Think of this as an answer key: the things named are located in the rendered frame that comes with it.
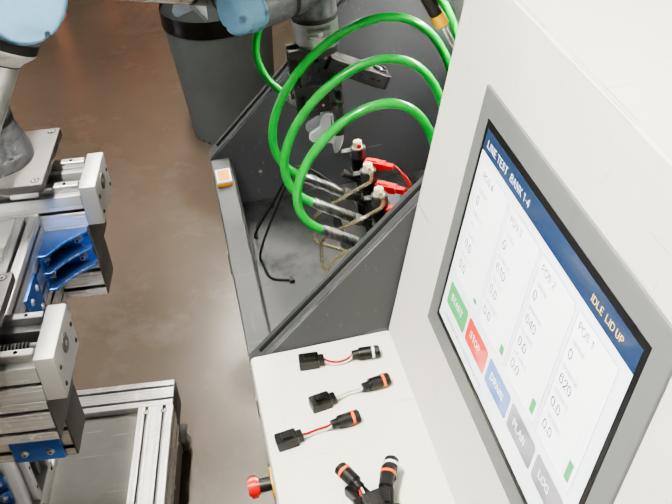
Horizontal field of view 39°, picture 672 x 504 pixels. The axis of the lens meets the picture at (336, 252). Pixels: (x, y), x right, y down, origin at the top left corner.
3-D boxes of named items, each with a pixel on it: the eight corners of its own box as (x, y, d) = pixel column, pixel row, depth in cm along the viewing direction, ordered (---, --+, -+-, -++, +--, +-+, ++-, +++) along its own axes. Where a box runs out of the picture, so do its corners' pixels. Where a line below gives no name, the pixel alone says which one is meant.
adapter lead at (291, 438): (279, 453, 131) (277, 443, 130) (275, 442, 133) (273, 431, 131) (362, 425, 134) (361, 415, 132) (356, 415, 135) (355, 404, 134)
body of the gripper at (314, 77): (291, 101, 167) (283, 37, 160) (339, 93, 168) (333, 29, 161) (298, 122, 161) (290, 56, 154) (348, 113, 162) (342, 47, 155)
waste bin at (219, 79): (290, 97, 426) (274, -26, 392) (284, 148, 390) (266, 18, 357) (192, 103, 428) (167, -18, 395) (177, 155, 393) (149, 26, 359)
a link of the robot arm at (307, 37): (332, 4, 158) (342, 23, 152) (334, 30, 161) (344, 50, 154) (287, 11, 157) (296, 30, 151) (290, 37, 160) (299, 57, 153)
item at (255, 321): (222, 221, 211) (210, 159, 201) (242, 218, 211) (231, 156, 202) (261, 423, 162) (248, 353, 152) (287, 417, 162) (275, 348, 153)
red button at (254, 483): (248, 486, 153) (243, 464, 150) (273, 481, 153) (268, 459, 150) (252, 512, 149) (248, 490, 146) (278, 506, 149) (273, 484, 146)
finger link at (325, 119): (310, 156, 169) (304, 109, 164) (342, 150, 170) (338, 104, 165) (313, 165, 167) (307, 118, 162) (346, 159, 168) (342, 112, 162)
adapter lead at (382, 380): (314, 415, 136) (312, 404, 135) (308, 404, 138) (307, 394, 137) (392, 387, 139) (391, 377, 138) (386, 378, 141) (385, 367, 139)
